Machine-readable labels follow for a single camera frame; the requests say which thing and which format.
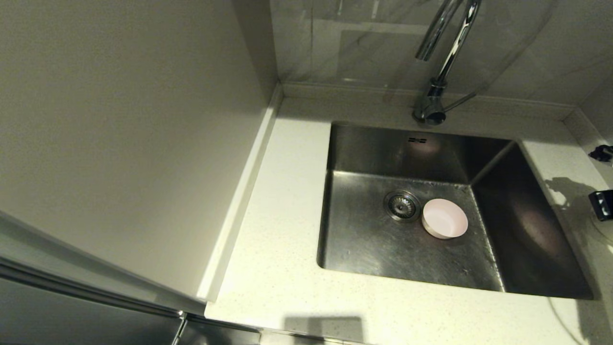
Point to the stainless steel sink basin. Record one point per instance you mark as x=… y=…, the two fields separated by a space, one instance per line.
x=383 y=254

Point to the pink plastic bowl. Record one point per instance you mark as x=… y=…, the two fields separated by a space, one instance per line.
x=444 y=218

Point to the chrome gooseneck faucet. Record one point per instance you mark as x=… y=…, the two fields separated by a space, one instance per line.
x=450 y=50

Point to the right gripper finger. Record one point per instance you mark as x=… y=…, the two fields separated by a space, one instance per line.
x=603 y=154
x=602 y=204

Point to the round metal drain strainer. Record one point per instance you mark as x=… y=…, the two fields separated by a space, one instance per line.
x=401 y=205

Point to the beige tall cabinet panel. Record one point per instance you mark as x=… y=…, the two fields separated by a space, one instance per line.
x=119 y=120

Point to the grey metal appliance door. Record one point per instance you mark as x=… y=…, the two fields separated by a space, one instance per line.
x=57 y=302

